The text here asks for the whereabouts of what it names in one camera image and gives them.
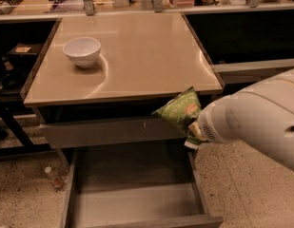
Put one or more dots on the grey top drawer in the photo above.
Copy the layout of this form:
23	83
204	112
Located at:
108	131

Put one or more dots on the grey metal rail right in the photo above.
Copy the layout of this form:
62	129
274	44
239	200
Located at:
249	72

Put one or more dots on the grey open middle drawer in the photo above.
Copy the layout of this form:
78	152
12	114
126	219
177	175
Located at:
136	185

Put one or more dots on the white ceramic bowl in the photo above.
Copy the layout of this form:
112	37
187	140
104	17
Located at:
83	51

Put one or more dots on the clear plastic bottle on floor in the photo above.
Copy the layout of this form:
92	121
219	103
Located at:
54	177

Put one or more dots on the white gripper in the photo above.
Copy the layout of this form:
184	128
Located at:
210	126

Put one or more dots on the green jalapeno chip bag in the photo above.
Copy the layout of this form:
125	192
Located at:
181	112

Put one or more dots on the black shelf unit left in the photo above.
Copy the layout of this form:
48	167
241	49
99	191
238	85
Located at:
23	45

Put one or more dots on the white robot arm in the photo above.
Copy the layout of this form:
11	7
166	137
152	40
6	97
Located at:
261	115

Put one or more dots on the grey cabinet with beige top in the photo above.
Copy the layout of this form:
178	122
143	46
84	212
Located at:
144	56

